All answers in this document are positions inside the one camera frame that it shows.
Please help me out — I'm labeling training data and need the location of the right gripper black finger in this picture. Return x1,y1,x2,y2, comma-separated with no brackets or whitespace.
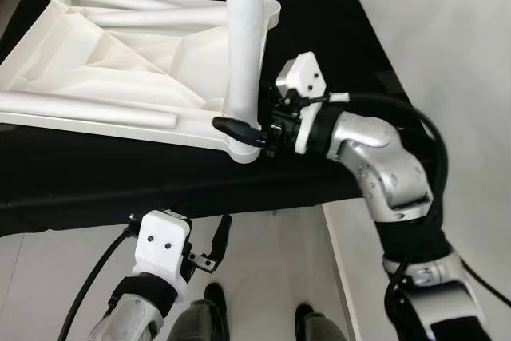
211,115,266,147

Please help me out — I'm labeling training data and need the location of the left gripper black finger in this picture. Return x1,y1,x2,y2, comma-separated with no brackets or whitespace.
205,212,234,267

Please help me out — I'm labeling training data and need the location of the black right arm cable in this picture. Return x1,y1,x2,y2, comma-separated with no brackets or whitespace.
303,92,511,341

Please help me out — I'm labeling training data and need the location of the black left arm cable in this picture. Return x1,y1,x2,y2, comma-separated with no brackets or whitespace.
57,225,138,341

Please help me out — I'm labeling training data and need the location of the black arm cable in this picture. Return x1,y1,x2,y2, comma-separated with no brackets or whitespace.
57,225,138,341
303,92,511,341

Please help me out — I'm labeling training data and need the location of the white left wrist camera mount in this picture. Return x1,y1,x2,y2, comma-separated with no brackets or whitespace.
132,211,192,282

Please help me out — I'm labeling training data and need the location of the black robot right foot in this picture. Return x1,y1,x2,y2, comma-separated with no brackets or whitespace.
293,302,317,341

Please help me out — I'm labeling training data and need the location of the black tablecloth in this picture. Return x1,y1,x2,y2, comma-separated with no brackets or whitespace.
0,0,448,238

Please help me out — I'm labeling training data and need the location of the white plastic table top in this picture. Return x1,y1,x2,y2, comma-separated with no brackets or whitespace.
0,0,282,166

